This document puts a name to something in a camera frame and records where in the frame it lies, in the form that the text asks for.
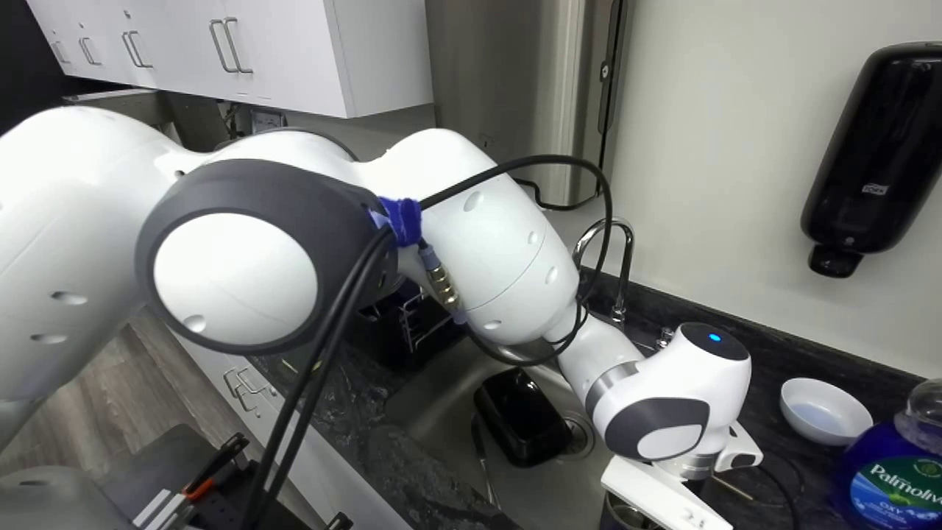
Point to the white bowl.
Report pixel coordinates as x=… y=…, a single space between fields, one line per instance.
x=826 y=412

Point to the white wall cabinet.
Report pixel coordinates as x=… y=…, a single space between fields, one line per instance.
x=295 y=47

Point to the black rectangular container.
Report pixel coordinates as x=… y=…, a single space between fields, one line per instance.
x=520 y=421

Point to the black dish rack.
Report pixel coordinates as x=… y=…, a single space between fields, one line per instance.
x=413 y=332

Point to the stainless steel sink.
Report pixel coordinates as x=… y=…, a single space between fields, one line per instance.
x=442 y=412

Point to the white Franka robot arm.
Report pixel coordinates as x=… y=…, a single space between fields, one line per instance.
x=491 y=244

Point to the blue dish soap bottle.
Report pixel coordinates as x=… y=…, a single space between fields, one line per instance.
x=886 y=488

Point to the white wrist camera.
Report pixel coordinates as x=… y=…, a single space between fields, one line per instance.
x=741 y=459

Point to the black marker pen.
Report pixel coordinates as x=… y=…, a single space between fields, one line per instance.
x=221 y=456

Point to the dark gray case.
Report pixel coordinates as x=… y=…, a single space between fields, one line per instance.
x=148 y=471

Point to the stainless paper towel dispenser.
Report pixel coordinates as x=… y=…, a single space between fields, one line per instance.
x=511 y=67

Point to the chrome faucet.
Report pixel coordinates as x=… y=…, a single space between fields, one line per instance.
x=624 y=282

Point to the black wall soap dispenser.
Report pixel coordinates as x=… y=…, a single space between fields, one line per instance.
x=872 y=178

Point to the white lower cabinet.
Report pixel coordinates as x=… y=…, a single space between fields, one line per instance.
x=340 y=471

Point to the metal utensil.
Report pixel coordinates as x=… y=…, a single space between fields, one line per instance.
x=482 y=465

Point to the red tipped pen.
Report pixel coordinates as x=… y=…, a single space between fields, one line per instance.
x=209 y=484

